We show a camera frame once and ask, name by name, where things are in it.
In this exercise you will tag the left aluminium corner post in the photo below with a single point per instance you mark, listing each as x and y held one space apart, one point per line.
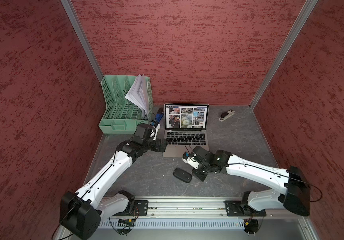
77 26

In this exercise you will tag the beige black stapler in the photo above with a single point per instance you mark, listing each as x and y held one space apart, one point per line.
226 115

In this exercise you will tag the right aluminium corner post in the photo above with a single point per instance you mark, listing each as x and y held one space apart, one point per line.
298 24

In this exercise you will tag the black wireless mouse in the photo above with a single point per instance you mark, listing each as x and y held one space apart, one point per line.
182 175

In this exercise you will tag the blue stapler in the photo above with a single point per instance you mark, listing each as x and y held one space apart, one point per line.
159 115

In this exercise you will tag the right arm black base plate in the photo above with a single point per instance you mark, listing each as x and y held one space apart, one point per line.
242 209

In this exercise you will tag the white paper stack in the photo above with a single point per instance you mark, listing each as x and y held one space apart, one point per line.
138 94

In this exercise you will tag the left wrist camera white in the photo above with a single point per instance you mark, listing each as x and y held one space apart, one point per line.
156 127

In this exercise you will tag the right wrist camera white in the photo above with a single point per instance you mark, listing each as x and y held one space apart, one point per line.
190 160

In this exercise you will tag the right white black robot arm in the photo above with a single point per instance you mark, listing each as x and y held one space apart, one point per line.
288 189

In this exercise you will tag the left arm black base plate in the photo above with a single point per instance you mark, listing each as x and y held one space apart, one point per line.
140 208

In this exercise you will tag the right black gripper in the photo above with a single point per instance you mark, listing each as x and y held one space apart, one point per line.
201 177

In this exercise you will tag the silver open laptop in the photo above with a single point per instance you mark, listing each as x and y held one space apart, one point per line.
185 128

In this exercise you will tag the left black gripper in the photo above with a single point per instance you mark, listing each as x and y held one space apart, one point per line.
156 148

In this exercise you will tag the white perforated cable duct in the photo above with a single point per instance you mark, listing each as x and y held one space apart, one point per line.
185 224

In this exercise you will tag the aluminium front rail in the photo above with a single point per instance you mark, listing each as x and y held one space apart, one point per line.
187 207

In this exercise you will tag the green plastic file organizer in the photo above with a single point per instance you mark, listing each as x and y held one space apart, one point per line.
122 116

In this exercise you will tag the aluminium corner post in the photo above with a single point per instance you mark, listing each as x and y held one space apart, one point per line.
298 24
77 26

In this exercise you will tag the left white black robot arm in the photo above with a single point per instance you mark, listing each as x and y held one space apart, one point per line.
126 153

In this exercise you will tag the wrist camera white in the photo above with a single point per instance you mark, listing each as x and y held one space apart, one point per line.
156 127
190 160

